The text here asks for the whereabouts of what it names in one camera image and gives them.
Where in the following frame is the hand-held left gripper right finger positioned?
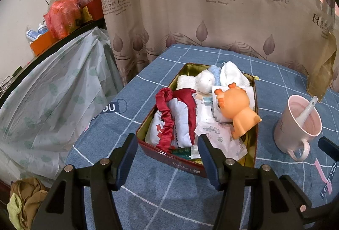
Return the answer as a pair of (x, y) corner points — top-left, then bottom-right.
(197, 134), (305, 230)

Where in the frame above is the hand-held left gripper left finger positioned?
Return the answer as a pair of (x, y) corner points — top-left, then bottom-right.
(30, 133), (139, 230)

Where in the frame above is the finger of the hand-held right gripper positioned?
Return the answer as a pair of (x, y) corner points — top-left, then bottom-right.
(318, 136), (339, 164)
(280, 176), (339, 225)

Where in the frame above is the white printed wrapper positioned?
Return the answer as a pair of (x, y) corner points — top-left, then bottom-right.
(195, 123), (248, 160)

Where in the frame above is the red and gold tin box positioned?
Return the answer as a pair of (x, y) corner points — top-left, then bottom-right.
(136, 63), (258, 179)

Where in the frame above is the red and white pouch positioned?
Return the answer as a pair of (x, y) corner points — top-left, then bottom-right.
(145, 88), (198, 152)

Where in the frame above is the orange rubber toy animal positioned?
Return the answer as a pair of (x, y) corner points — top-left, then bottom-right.
(214, 83), (263, 138)

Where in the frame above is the white sock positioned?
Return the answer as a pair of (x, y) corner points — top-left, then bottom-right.
(220, 62), (251, 88)

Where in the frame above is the blue checked blanket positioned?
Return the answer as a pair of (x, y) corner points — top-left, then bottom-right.
(65, 43), (339, 230)

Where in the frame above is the pink cup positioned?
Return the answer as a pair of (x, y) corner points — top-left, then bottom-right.
(274, 95), (322, 162)

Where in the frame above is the white spoon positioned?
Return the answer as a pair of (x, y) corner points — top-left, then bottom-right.
(297, 96), (318, 125)

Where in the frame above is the white printed packet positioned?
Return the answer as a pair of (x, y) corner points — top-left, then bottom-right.
(195, 94), (215, 123)

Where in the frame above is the brown paper bag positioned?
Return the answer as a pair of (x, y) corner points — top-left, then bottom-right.
(307, 32), (339, 102)

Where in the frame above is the white fluffy ball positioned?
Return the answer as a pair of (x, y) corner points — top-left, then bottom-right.
(195, 70), (215, 94)

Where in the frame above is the light blue towel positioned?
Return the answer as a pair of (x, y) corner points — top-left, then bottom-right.
(208, 65), (221, 85)

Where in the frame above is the translucent plastic cover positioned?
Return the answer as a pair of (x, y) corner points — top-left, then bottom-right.
(0, 26), (125, 188)

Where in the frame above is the brown cloth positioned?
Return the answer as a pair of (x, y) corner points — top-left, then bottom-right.
(11, 178), (49, 230)

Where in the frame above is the yellow green cloth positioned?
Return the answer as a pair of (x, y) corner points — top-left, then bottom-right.
(7, 195), (23, 229)

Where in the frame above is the beige leaf print curtain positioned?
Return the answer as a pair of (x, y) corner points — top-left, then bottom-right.
(50, 0), (339, 88)

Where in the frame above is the orange box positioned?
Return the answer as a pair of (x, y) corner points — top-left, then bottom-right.
(30, 30), (57, 56)

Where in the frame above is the red plastic bag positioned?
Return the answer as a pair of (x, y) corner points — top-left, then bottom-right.
(44, 0), (81, 39)

